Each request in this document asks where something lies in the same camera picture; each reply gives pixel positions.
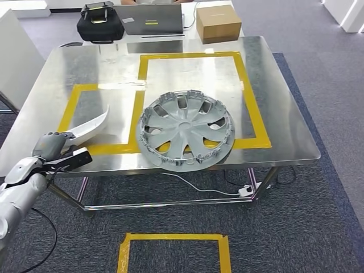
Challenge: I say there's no small yellow tape outline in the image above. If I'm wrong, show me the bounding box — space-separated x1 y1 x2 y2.
58 83 140 155

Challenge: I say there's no brown cardboard box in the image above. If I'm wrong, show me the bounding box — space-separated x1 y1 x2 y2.
196 4 242 45

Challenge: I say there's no black carry bag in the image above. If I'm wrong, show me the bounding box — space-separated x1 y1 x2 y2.
76 1 125 44

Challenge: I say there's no white curved plastic part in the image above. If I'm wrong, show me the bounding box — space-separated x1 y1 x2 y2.
63 105 110 148

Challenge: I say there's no grey wheel hubcap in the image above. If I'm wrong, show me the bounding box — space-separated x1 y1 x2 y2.
136 89 236 173

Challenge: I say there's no black floor cable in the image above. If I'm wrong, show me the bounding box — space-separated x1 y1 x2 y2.
223 166 296 189

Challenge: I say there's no white lit plinth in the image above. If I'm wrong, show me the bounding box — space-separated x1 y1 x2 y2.
322 0 364 34

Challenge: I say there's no grey laptop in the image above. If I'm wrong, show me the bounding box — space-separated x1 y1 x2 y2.
113 3 185 36

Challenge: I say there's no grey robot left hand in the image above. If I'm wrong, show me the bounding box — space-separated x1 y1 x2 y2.
32 131 76 162

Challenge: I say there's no white desk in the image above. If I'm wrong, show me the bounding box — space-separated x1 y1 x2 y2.
82 0 245 48

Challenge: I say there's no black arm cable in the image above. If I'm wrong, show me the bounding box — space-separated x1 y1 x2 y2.
17 166 62 273

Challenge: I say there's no white side table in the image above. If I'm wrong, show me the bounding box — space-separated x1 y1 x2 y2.
0 9 47 114

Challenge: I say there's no white power strip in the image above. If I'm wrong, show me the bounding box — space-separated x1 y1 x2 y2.
238 183 264 198

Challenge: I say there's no stainless steel workbench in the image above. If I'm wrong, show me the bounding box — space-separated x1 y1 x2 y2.
0 35 322 218

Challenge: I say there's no white power strip cable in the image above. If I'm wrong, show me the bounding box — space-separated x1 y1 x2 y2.
161 172 241 197

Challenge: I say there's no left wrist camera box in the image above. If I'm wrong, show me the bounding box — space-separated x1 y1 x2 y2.
42 147 93 174

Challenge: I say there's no large yellow tape outline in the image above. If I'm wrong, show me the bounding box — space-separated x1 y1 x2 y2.
128 51 272 155

